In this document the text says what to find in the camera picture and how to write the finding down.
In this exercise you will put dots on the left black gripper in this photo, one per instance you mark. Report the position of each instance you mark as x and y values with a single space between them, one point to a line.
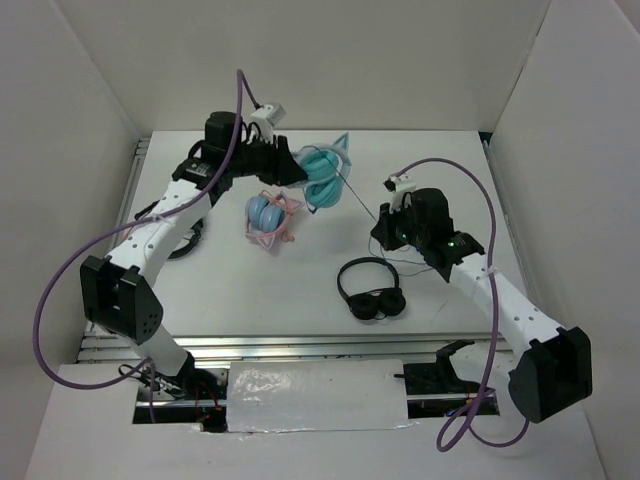
281 168

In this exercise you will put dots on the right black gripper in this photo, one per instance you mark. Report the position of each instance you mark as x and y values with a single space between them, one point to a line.
383 231

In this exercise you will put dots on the teal cat ear headphones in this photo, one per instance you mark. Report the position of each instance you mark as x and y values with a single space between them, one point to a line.
327 167

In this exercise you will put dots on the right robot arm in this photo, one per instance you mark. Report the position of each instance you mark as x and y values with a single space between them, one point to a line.
553 364

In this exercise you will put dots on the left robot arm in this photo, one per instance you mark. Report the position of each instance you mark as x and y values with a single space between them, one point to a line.
117 290

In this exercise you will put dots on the pink blue cat headphones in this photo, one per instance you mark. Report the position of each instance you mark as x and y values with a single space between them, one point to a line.
267 218

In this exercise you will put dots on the small black headphones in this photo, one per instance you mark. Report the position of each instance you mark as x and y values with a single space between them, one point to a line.
365 306

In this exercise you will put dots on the white taped cover plate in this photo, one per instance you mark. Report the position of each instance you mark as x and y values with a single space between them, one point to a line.
326 395

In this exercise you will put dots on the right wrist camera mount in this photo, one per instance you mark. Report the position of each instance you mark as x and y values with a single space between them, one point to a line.
401 187

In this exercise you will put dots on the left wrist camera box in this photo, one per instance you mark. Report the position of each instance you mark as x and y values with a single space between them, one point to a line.
265 119

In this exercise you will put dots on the large black wired headphones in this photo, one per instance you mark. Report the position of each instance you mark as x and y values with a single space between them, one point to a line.
188 242

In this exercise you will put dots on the aluminium rail frame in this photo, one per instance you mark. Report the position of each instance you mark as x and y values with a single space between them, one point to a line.
230 298

